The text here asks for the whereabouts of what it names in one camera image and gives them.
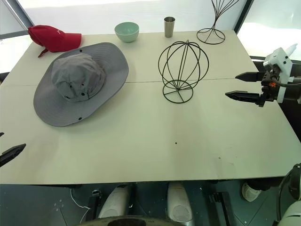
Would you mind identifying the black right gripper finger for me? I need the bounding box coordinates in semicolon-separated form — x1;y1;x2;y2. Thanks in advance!
235;71;265;83
225;90;267;108

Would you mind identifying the red baseball cap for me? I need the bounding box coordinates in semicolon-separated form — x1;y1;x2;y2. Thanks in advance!
27;24;82;58

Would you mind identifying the white left robot foot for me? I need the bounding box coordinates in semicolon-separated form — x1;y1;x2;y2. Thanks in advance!
97;185;129;219

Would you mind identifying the dark window frame post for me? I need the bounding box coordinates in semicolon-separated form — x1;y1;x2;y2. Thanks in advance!
233;0;255;36

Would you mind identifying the mint green bowl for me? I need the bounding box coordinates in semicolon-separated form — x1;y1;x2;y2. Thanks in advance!
114;22;140;43

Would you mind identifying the white floor cord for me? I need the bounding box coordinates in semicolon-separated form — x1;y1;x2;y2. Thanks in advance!
70;187;90;224

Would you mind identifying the grey window frame bar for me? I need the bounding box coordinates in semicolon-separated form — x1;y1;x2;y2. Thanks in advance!
16;0;36;31

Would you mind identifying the white robot foot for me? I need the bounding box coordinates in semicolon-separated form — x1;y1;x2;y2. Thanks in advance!
97;185;129;219
166;182;195;222

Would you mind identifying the tall black wire stand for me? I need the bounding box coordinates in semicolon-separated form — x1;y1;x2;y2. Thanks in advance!
196;0;240;45

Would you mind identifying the white right robot foot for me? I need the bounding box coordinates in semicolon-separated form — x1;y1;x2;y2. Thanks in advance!
166;182;195;222

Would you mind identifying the steel tumbler cup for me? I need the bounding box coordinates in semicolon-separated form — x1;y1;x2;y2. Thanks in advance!
164;16;176;38

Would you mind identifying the dark rounded body rim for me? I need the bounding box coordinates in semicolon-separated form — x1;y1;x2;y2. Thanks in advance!
81;215;184;226

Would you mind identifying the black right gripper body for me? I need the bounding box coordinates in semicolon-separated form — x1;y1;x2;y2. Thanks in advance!
260;67;282;102

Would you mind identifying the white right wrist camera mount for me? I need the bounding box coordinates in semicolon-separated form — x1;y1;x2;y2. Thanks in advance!
263;43;298;104

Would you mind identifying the black table leg strut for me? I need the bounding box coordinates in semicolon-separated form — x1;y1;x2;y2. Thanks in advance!
208;191;233;226
87;190;102;219

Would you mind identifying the grey wide-brim sun hat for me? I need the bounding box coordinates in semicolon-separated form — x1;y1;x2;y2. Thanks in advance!
33;42;129;128

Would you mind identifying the white round floor object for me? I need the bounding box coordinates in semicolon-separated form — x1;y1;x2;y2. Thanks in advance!
241;183;262;202

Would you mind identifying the black wire head-shaped stand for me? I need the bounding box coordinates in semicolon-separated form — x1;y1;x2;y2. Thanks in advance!
158;40;209;104

